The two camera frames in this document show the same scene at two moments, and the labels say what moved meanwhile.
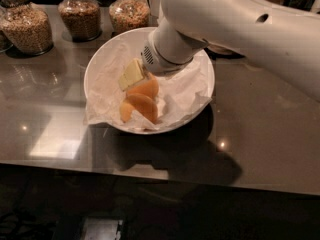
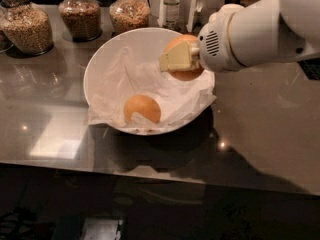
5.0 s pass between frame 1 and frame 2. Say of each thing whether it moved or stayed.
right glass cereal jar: stayed
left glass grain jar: stayed
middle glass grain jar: stayed
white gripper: moved
